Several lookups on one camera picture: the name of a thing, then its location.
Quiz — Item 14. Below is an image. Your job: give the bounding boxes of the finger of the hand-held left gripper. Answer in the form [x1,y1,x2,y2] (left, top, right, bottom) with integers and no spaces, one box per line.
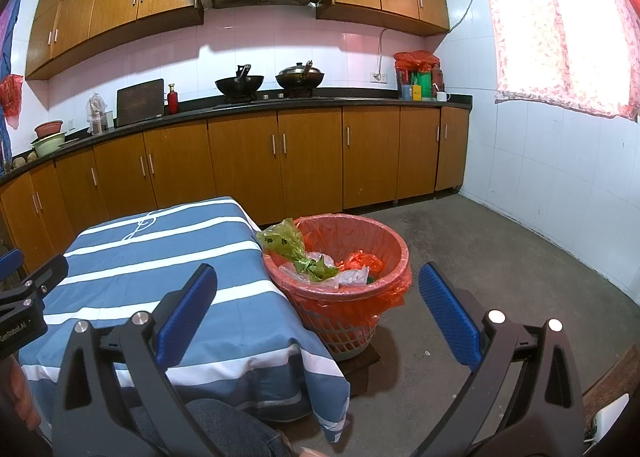
[0,248,25,283]
[0,253,69,320]

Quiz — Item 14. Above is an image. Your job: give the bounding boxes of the black countertop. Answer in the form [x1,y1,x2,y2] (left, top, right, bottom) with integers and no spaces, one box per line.
[0,87,473,188]

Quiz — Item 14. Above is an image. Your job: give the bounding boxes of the blue white striped cloth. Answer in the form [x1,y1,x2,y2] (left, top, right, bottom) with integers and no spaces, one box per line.
[17,196,351,443]

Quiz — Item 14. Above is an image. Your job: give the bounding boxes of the floral curtain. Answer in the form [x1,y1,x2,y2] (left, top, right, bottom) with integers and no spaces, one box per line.
[472,0,640,123]

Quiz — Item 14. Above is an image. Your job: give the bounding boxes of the clear bag with jars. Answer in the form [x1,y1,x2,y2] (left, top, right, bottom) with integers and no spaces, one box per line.
[87,91,108,135]

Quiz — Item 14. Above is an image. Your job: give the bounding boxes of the wooden board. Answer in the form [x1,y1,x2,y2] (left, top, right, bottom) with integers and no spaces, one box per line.
[582,342,640,413]

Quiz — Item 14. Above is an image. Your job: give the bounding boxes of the black wok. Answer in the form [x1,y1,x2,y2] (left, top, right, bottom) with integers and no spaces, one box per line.
[215,64,265,98]

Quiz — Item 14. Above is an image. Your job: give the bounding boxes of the pink cloth with blue border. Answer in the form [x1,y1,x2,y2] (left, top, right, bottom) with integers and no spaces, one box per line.
[0,0,23,173]

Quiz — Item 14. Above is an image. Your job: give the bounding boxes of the person's right leg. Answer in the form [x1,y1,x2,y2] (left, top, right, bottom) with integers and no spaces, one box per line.
[130,397,291,457]

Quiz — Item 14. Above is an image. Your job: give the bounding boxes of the red carrier bag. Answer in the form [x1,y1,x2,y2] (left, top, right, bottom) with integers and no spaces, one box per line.
[393,50,441,73]
[0,74,24,130]

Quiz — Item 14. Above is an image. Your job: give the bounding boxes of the large clear plastic bag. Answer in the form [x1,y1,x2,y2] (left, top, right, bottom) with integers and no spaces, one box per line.
[280,251,341,288]

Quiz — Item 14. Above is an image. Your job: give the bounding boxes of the person's left hand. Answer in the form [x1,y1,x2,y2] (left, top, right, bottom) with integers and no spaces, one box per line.
[0,358,43,430]

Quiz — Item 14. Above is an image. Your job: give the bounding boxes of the black gas hob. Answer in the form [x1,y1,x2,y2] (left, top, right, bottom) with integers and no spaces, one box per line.
[212,90,336,110]

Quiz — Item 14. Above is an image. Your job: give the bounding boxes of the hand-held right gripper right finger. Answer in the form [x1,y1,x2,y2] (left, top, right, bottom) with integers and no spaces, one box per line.
[415,262,586,457]

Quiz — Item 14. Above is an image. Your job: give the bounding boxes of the white plastic bag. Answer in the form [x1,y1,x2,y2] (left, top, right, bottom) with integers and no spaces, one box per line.
[334,266,372,289]

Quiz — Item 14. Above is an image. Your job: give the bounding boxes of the red plastic wastebasket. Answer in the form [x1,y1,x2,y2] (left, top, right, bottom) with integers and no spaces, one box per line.
[263,214,413,362]

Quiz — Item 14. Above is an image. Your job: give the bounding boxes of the red plastic bag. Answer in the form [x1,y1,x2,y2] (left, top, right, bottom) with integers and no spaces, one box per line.
[337,251,386,278]

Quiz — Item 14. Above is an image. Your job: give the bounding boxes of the wooden lower cabinets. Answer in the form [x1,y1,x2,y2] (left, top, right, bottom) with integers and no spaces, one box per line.
[0,104,471,278]

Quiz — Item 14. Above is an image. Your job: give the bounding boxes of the red basket liner bag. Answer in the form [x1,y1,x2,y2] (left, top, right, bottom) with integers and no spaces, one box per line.
[263,214,413,325]

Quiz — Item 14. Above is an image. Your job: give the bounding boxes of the dark cutting board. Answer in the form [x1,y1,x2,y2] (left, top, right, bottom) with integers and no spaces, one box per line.
[116,78,166,127]

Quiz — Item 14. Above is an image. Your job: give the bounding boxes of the yellow-green plastic bag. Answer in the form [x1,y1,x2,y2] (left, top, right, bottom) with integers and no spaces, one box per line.
[256,218,341,283]

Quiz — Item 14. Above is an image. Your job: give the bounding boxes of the green basin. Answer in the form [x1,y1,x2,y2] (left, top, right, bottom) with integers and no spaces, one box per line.
[31,132,67,158]

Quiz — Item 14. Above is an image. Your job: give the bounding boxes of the wok with metal lid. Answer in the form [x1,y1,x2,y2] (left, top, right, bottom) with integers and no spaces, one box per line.
[275,60,325,89]

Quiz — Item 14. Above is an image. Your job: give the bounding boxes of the white power cable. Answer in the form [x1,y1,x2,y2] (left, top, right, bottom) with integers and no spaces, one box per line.
[377,27,392,74]

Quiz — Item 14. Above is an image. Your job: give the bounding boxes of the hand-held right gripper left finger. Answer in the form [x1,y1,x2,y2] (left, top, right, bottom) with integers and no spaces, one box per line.
[52,263,221,457]

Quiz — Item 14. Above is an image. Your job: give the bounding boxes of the white power adapter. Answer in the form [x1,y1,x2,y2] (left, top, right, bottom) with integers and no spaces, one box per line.
[582,393,631,444]

